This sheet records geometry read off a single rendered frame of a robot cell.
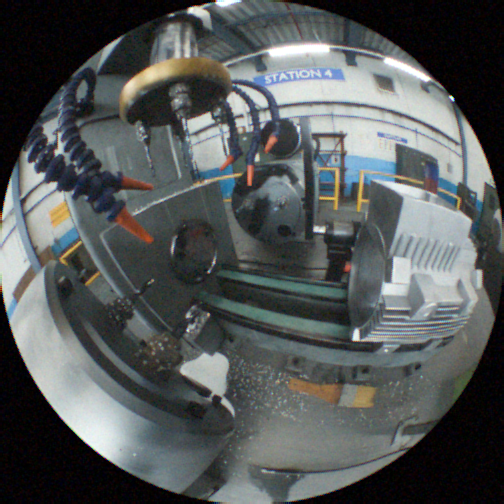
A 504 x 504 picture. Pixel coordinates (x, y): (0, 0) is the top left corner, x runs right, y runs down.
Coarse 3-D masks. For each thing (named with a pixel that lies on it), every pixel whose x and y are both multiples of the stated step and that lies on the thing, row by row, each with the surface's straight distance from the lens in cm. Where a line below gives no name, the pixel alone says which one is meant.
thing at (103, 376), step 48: (48, 288) 11; (48, 336) 9; (96, 336) 11; (48, 384) 10; (96, 384) 8; (144, 384) 10; (192, 384) 20; (96, 432) 10; (144, 432) 9; (192, 432) 10; (192, 480) 17
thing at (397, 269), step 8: (392, 264) 16; (400, 264) 16; (408, 264) 17; (392, 272) 16; (400, 272) 16; (408, 272) 17; (472, 272) 30; (480, 272) 30; (384, 280) 17; (392, 280) 16; (400, 280) 16; (408, 280) 17; (472, 280) 30; (480, 280) 30; (352, 328) 25; (352, 336) 25
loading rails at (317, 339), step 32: (224, 288) 43; (256, 288) 36; (288, 288) 33; (320, 288) 34; (224, 320) 34; (256, 320) 28; (288, 320) 29; (320, 320) 41; (288, 352) 36; (320, 352) 32; (352, 352) 31; (416, 352) 40
